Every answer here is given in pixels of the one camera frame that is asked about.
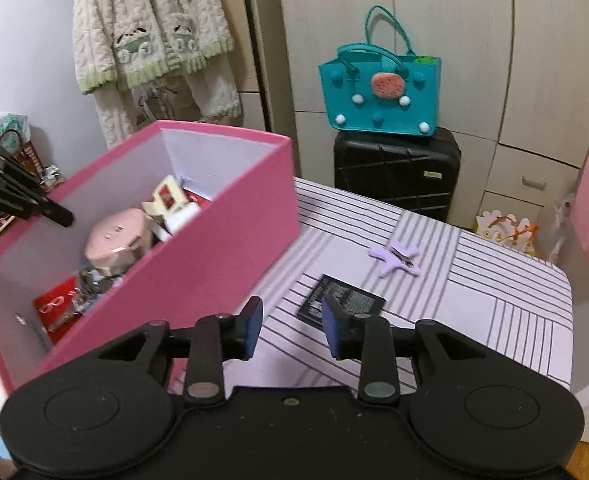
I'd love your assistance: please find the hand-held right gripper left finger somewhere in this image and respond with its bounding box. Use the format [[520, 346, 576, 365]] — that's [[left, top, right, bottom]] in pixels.
[[97, 296, 264, 406]]

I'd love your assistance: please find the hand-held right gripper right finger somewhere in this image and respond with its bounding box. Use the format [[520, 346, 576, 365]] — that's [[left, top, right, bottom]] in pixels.
[[322, 294, 485, 406]]

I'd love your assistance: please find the black battery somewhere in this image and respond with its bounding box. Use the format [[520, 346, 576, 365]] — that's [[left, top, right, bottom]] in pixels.
[[296, 274, 386, 331]]

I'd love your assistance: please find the pink storage box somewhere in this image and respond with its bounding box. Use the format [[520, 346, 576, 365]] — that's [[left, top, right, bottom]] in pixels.
[[0, 120, 300, 393]]

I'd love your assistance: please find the pink round case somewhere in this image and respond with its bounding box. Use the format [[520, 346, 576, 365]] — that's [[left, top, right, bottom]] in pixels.
[[84, 208, 155, 277]]

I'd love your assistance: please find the white power adapter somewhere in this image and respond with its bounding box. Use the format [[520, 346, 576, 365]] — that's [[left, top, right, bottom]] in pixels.
[[164, 202, 200, 235]]

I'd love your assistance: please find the cream claw hair clip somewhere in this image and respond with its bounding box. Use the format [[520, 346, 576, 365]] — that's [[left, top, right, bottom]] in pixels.
[[141, 175, 190, 221]]

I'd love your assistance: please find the red brown gift bag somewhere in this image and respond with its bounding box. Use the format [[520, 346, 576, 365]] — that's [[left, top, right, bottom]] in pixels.
[[0, 130, 42, 183]]

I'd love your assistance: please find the pale green plastic bag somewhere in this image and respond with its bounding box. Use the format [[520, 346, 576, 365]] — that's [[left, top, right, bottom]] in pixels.
[[0, 112, 30, 143]]

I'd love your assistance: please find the purple hair clip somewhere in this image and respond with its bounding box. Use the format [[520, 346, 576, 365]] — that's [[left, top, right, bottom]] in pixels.
[[367, 241, 421, 278]]

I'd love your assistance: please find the striped tablecloth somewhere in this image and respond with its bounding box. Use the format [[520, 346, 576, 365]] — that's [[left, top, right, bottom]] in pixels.
[[167, 176, 573, 393]]

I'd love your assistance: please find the black suitcase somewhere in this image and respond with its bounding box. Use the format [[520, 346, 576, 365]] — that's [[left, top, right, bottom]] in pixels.
[[333, 127, 462, 223]]

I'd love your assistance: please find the cream fleece robe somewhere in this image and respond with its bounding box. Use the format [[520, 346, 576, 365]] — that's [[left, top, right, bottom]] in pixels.
[[72, 0, 245, 148]]

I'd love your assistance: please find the white orange gift bag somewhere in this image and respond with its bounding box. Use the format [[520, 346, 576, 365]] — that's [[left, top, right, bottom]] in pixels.
[[476, 210, 539, 256]]

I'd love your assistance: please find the teal felt handbag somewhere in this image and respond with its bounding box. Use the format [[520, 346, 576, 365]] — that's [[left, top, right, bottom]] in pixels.
[[318, 6, 443, 137]]

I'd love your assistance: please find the clear plastic bag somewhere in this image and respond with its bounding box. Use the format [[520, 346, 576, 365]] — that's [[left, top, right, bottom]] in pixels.
[[545, 195, 575, 261]]

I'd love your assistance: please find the beige wardrobe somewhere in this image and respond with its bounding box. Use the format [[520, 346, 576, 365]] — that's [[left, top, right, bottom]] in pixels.
[[244, 0, 589, 241]]

